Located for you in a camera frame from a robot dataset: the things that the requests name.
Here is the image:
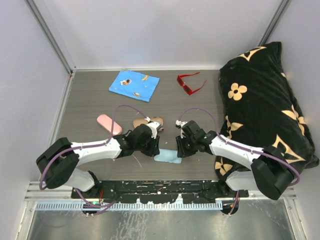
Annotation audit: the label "aluminium front rail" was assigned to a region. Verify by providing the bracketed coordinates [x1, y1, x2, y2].
[24, 181, 297, 212]

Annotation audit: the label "blue cartoon print cloth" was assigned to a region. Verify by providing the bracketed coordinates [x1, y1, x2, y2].
[108, 70, 160, 103]

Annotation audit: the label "light blue cloth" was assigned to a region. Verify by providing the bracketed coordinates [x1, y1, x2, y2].
[153, 148, 182, 164]

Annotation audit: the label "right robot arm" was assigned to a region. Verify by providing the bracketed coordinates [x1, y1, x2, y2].
[175, 120, 300, 200]

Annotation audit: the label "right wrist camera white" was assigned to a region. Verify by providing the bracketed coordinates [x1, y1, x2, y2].
[175, 120, 188, 139]

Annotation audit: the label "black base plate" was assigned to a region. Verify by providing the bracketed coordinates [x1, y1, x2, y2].
[82, 180, 237, 204]

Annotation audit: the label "brown striped glasses case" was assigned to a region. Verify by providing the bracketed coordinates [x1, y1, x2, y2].
[133, 116, 164, 132]

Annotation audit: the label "pink glasses case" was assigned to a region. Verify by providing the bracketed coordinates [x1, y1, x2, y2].
[96, 114, 122, 135]

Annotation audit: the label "red sunglasses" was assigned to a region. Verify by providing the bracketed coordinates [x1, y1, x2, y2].
[176, 71, 207, 96]

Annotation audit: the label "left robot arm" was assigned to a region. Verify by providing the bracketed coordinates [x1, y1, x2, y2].
[36, 121, 162, 198]

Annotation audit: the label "black floral plush pillow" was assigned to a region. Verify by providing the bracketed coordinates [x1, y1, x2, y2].
[219, 41, 320, 173]

